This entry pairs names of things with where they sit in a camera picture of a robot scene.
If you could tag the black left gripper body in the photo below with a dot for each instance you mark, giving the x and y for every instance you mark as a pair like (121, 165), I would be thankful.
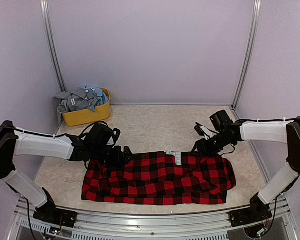
(112, 158)

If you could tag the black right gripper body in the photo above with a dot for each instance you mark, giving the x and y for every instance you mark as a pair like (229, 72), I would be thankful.
(214, 147)

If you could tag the red black plaid shirt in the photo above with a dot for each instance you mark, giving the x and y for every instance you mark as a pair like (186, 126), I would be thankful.
(154, 179)

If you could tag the yellow plastic basket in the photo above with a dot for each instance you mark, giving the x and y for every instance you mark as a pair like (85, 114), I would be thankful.
(86, 116)

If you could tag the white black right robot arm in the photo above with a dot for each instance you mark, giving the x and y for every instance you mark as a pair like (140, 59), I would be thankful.
(227, 132)

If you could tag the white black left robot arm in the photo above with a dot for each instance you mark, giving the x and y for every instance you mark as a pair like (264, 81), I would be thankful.
(96, 142)

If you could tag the light blue shirt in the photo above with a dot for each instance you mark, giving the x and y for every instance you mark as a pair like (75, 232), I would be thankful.
(98, 93)

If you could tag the grey button shirt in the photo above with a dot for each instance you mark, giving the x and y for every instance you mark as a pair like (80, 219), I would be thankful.
(80, 99)

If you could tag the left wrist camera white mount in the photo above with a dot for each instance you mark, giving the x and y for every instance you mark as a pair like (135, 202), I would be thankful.
(127, 155)

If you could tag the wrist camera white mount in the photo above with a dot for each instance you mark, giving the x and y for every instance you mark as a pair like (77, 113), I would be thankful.
(203, 131)
(127, 155)

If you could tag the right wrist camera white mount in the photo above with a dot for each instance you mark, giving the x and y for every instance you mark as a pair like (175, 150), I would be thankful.
(203, 131)

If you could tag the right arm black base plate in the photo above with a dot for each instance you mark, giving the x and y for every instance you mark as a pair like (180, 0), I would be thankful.
(245, 216)

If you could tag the aluminium front frame rail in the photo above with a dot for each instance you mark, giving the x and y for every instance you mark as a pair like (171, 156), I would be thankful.
(211, 225)

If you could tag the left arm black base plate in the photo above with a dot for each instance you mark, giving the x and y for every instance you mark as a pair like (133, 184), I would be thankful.
(57, 216)

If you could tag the right aluminium corner post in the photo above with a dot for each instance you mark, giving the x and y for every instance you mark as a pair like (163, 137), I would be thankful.
(248, 54)

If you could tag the aluminium corner post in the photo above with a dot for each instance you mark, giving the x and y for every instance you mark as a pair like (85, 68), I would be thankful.
(47, 23)
(248, 54)

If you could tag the left aluminium corner post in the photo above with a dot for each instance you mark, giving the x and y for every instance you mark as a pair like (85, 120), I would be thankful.
(47, 23)

